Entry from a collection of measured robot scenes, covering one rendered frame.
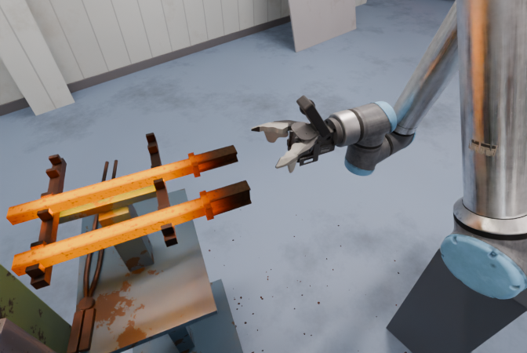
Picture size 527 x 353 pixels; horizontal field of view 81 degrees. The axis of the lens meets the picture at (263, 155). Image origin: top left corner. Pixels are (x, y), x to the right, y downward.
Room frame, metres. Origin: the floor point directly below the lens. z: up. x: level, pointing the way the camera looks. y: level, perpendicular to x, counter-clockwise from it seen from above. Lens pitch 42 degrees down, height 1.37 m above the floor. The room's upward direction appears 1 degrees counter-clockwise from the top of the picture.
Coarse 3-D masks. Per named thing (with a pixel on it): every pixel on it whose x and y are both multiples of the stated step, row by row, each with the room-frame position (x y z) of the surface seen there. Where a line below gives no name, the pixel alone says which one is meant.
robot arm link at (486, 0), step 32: (480, 0) 0.50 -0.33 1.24; (512, 0) 0.47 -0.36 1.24; (480, 32) 0.48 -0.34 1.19; (512, 32) 0.46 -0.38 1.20; (480, 64) 0.46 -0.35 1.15; (512, 64) 0.44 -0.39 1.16; (480, 96) 0.44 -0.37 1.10; (512, 96) 0.42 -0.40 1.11; (480, 128) 0.43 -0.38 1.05; (512, 128) 0.40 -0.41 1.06; (480, 160) 0.40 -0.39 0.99; (512, 160) 0.38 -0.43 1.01; (480, 192) 0.38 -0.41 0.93; (512, 192) 0.36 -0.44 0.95; (480, 224) 0.35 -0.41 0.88; (512, 224) 0.33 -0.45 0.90; (448, 256) 0.34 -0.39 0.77; (480, 256) 0.31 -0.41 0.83; (512, 256) 0.29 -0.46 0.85; (480, 288) 0.28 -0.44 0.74; (512, 288) 0.26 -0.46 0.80
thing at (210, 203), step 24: (216, 192) 0.39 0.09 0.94; (240, 192) 0.39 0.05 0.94; (144, 216) 0.35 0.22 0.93; (168, 216) 0.34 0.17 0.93; (192, 216) 0.35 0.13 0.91; (72, 240) 0.30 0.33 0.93; (96, 240) 0.30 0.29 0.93; (120, 240) 0.30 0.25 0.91; (24, 264) 0.25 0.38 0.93; (48, 264) 0.26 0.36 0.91
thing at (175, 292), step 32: (192, 224) 0.52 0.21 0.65; (96, 256) 0.43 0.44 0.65; (160, 256) 0.42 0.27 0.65; (192, 256) 0.42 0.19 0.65; (96, 288) 0.34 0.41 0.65; (128, 288) 0.34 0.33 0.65; (160, 288) 0.34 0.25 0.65; (192, 288) 0.34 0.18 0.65; (96, 320) 0.27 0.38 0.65; (128, 320) 0.27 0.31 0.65; (160, 320) 0.27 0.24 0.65; (192, 320) 0.27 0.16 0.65; (96, 352) 0.21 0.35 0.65
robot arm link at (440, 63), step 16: (448, 16) 0.68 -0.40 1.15; (448, 32) 0.66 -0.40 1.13; (432, 48) 0.68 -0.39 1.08; (448, 48) 0.65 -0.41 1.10; (432, 64) 0.67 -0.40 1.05; (448, 64) 0.65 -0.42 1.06; (416, 80) 0.69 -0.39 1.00; (432, 80) 0.66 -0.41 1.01; (448, 80) 0.66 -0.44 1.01; (400, 96) 0.73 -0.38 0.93; (416, 96) 0.68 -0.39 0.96; (432, 96) 0.66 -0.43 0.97; (400, 112) 0.70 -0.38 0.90; (416, 112) 0.68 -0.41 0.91; (400, 128) 0.69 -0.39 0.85; (416, 128) 0.70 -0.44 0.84; (400, 144) 0.69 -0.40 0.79
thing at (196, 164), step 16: (192, 160) 0.49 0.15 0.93; (208, 160) 0.49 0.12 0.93; (224, 160) 0.51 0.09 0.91; (128, 176) 0.45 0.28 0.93; (144, 176) 0.45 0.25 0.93; (160, 176) 0.45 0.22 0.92; (176, 176) 0.46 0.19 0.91; (64, 192) 0.41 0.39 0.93; (80, 192) 0.41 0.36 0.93; (96, 192) 0.40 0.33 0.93; (112, 192) 0.41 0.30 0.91; (16, 208) 0.37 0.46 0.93; (32, 208) 0.37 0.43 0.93; (64, 208) 0.38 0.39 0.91
